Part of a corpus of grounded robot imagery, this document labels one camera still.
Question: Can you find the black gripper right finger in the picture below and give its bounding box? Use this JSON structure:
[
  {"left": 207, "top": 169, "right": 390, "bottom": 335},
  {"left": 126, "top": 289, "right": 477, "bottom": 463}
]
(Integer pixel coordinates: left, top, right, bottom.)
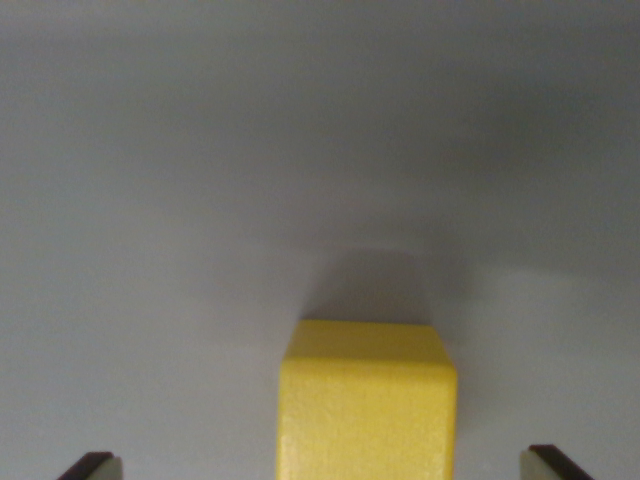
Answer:
[{"left": 519, "top": 444, "right": 596, "bottom": 480}]

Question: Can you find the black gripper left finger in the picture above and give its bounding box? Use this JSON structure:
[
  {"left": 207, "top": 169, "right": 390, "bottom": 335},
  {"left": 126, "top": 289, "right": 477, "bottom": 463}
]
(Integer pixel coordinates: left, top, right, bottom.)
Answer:
[{"left": 57, "top": 451, "right": 123, "bottom": 480}]

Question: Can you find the yellow wooden cube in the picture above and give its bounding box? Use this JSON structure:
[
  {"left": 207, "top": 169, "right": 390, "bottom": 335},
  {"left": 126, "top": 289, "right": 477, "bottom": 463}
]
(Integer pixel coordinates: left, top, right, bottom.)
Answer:
[{"left": 275, "top": 319, "right": 459, "bottom": 480}]

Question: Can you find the white plastic bin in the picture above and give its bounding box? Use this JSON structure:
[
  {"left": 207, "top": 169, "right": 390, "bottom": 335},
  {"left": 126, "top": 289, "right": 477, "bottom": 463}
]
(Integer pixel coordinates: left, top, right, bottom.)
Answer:
[{"left": 0, "top": 0, "right": 640, "bottom": 480}]

